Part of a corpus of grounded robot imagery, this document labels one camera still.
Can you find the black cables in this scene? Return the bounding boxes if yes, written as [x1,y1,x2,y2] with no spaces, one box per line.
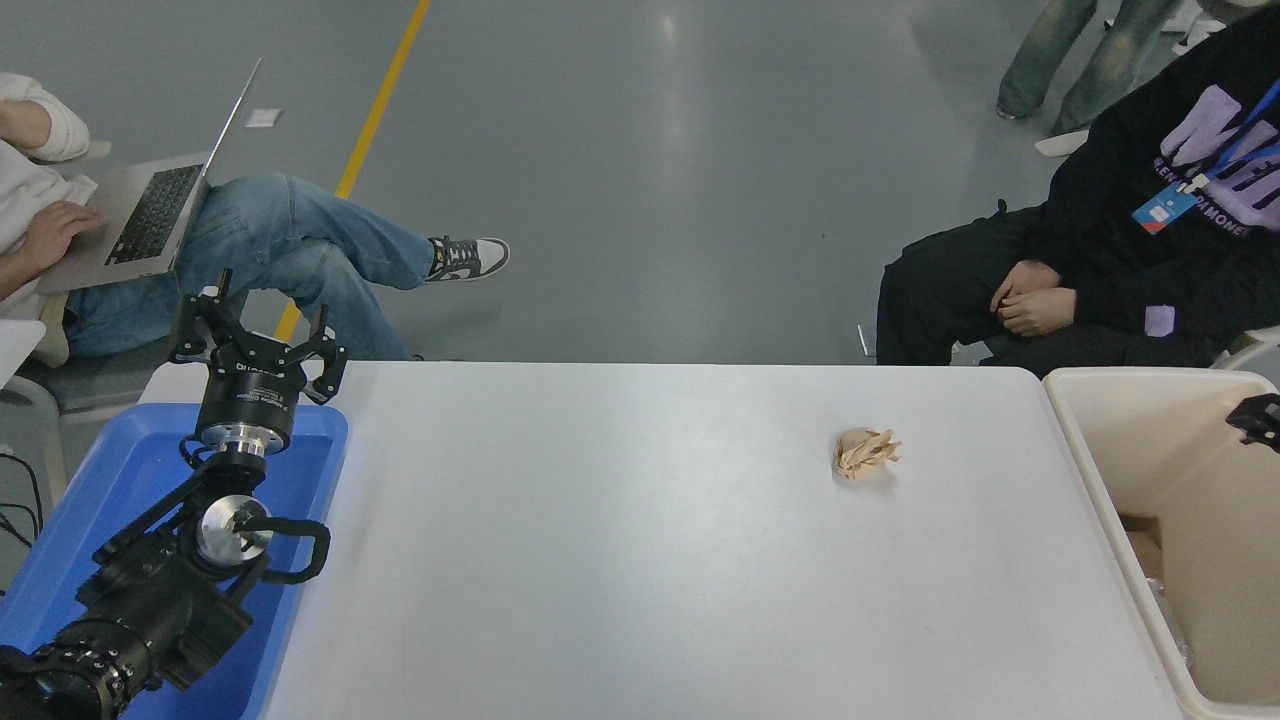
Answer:
[0,452,43,549]

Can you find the seated person's left hand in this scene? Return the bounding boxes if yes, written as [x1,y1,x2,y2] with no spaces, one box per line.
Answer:
[998,288,1078,337]

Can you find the seated person's right hand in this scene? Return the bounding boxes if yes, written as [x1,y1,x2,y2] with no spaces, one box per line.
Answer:
[990,260,1061,311]

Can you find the grey chair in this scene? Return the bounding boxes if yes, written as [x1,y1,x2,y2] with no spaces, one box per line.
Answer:
[0,340,171,501]

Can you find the blue id badge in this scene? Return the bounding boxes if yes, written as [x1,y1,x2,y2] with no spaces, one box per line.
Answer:
[1133,183,1198,234]

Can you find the person in black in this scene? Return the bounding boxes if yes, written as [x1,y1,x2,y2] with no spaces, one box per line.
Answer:
[876,5,1280,368]

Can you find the silver laptop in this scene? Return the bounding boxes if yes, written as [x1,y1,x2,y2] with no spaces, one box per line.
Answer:
[33,57,263,296]

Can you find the crumpled tan paper ball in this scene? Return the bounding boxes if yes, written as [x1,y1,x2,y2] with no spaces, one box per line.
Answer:
[834,427,903,481]

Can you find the large pale bin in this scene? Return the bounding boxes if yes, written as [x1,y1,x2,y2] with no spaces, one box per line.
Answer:
[1042,366,1280,720]

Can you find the person with laptop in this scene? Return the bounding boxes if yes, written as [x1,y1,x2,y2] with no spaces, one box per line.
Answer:
[0,70,510,366]

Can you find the standing person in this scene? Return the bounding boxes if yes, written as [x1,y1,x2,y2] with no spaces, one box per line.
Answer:
[997,0,1186,131]

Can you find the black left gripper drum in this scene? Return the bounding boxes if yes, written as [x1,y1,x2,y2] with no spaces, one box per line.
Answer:
[197,340,307,434]

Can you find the blue plastic tray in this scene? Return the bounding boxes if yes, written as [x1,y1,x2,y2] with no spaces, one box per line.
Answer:
[0,403,349,720]

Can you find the laptop person's hand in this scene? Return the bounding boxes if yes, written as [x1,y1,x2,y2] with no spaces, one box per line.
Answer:
[20,198,103,271]

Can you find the white chair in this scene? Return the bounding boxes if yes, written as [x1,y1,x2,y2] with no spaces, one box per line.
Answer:
[1210,325,1280,371]

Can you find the grey and white shoe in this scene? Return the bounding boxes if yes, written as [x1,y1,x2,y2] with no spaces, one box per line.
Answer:
[425,236,510,284]

